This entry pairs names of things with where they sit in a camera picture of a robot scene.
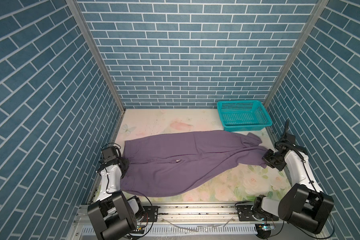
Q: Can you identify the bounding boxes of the right aluminium corner post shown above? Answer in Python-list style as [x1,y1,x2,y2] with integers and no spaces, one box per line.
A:
[263,0,329,108]

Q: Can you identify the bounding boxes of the purple trousers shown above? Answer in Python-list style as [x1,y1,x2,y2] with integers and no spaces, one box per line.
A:
[121,130,268,198]

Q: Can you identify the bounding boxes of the aluminium corner post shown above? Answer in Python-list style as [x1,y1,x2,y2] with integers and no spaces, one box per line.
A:
[263,0,329,108]
[66,0,125,115]

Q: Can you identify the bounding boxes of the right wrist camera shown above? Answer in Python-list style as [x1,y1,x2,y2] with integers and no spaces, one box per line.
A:
[283,133,296,146]

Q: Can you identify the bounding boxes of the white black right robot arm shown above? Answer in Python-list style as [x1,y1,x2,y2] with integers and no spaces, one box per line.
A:
[253,133,335,238]

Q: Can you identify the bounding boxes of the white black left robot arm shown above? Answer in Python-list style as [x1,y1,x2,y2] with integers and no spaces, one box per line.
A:
[88,157,144,240]

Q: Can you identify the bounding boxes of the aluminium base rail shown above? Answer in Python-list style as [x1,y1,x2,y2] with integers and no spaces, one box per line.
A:
[74,202,322,226]

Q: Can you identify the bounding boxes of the teal plastic basket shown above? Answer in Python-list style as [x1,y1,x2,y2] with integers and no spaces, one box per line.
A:
[217,100,273,132]

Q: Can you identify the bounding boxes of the black corrugated right cable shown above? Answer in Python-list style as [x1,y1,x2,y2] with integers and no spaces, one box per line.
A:
[274,118,308,157]

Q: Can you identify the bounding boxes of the white slotted cable duct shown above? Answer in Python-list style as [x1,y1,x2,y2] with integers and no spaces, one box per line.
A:
[80,224,259,236]

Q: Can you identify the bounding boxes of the left aluminium corner post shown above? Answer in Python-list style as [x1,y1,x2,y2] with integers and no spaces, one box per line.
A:
[66,0,125,115]

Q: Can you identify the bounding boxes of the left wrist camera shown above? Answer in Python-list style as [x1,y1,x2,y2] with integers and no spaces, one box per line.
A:
[102,146,119,164]

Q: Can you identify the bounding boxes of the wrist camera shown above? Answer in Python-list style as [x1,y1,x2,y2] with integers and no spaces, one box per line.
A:
[283,133,296,146]
[102,146,119,164]

